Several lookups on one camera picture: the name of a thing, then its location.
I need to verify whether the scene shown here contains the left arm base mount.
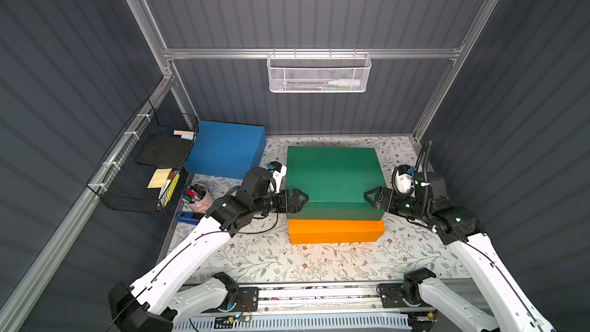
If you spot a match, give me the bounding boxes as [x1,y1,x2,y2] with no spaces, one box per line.
[218,287,261,313]

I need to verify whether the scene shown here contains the yellow ruler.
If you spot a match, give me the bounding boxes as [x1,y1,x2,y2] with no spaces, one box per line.
[158,172,180,211]

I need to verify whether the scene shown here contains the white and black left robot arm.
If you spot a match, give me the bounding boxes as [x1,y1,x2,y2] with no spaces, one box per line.
[108,161,309,331]

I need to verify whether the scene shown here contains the black notebook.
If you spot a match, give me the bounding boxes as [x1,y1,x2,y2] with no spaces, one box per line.
[136,135,193,169]

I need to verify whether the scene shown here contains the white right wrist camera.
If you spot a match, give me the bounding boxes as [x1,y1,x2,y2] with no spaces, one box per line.
[391,164,415,197]

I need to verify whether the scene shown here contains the white marker in basket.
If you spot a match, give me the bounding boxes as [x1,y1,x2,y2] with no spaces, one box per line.
[328,79,363,90]

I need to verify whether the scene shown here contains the green shoebox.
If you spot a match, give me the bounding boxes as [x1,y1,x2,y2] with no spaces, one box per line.
[286,146,386,221]

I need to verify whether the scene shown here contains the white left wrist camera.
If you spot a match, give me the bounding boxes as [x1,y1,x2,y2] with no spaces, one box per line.
[267,161,287,194]

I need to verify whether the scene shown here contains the white wire mesh basket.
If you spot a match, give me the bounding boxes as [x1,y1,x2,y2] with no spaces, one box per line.
[267,52,372,94]

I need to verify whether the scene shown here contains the black wire wall basket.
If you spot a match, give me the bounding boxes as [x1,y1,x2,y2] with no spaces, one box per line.
[87,101,199,215]

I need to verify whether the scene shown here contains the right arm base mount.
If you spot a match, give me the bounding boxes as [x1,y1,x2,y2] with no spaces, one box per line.
[376,281,415,308]

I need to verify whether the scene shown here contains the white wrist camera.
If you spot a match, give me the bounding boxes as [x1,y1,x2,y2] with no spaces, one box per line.
[391,164,415,197]
[267,161,287,194]

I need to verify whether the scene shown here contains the yellow sticky note pad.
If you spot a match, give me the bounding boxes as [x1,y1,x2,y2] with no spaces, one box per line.
[147,168,173,189]

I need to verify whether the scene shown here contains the orange shoebox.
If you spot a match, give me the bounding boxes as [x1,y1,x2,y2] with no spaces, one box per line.
[288,219,386,244]

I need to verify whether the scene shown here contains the blue shoebox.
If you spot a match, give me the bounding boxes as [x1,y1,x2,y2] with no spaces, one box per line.
[184,121,267,179]

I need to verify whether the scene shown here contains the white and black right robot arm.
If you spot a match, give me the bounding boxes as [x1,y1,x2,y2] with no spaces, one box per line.
[374,187,555,331]

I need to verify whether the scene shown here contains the pink sticky notes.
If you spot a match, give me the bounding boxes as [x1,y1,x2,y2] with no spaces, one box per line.
[174,130,195,141]

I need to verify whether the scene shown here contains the pink cup with pens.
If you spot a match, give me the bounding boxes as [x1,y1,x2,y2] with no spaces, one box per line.
[181,183,214,214]

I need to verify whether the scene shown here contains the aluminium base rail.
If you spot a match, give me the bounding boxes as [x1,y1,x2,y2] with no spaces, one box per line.
[183,278,476,314]

